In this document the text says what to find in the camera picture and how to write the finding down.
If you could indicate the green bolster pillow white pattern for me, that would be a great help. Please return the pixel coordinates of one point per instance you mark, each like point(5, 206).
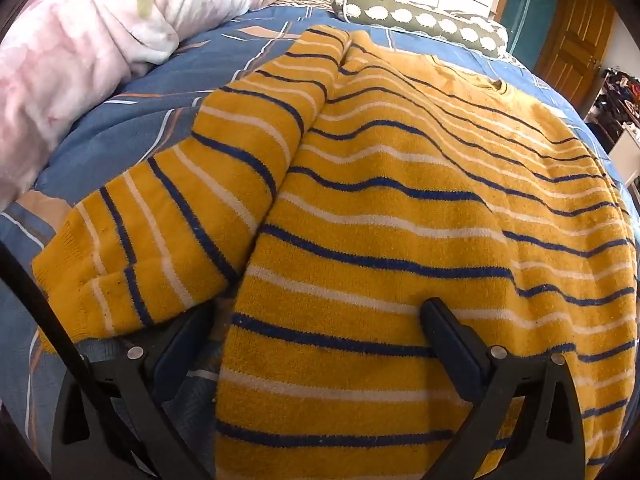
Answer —
point(425, 20)

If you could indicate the brown wooden door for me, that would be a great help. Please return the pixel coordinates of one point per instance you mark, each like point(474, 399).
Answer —
point(575, 45)

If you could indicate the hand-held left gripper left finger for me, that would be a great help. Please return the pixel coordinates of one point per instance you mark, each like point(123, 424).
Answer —
point(172, 355)

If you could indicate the woven straw mat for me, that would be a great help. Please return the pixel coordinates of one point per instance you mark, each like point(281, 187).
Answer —
point(310, 1)

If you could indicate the white box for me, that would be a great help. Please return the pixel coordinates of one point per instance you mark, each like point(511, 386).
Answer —
point(626, 155)

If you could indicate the pink floral duvet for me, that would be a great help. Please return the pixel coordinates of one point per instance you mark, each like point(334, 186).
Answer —
point(75, 35)

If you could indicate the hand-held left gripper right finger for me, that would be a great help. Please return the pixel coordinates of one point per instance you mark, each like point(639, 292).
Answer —
point(447, 337)

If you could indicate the yellow striped knit sweater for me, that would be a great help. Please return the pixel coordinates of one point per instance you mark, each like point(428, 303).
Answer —
point(400, 210)

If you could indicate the cluttered clothes rack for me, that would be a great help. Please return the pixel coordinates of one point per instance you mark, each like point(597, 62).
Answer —
point(620, 95)

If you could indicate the dark green wall panel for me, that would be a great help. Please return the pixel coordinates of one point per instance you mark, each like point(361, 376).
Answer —
point(530, 5)

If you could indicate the blue plaid bedsheet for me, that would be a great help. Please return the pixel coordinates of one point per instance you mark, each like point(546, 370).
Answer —
point(150, 110)

